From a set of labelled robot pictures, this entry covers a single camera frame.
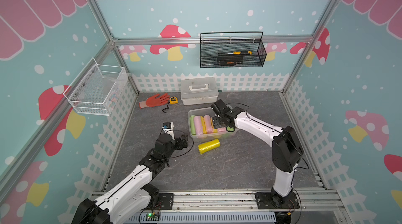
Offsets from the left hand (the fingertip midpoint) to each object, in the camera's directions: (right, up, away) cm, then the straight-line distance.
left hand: (181, 136), depth 84 cm
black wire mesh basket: (+22, +48, +8) cm, 53 cm away
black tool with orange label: (+27, +43, +4) cm, 50 cm away
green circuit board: (-12, -35, -11) cm, 39 cm away
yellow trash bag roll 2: (+18, +2, +10) cm, 21 cm away
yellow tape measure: (-10, +21, +29) cm, 37 cm away
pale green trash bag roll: (+5, +3, +11) cm, 12 cm away
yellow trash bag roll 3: (+15, -6, +5) cm, 17 cm away
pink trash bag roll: (+9, +5, +10) cm, 14 cm away
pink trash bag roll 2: (+16, +3, +9) cm, 18 cm away
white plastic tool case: (+9, +27, +21) cm, 35 cm away
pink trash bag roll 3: (+22, +4, -2) cm, 22 cm away
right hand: (+22, +8, +7) cm, 24 cm away
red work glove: (-25, +20, +30) cm, 44 cm away
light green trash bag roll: (+24, +6, -12) cm, 28 cm away
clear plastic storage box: (+12, +13, +19) cm, 26 cm away
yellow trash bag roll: (+12, +4, +12) cm, 18 cm away
